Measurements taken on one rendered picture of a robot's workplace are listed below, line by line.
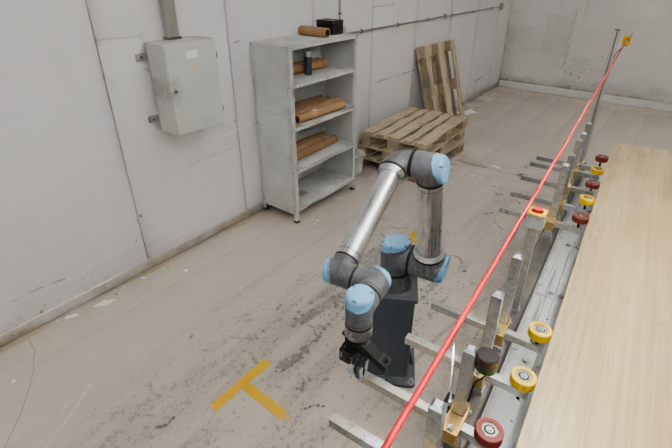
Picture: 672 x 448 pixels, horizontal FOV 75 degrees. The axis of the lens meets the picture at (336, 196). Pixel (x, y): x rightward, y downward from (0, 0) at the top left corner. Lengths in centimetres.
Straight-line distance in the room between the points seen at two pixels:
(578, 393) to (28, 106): 294
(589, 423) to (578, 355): 27
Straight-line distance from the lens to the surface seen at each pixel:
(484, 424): 150
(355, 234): 157
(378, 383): 159
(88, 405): 293
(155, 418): 273
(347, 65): 429
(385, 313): 237
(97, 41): 316
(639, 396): 177
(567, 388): 168
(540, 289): 252
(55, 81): 308
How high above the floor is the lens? 208
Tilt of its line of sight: 28 degrees down
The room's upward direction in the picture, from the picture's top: straight up
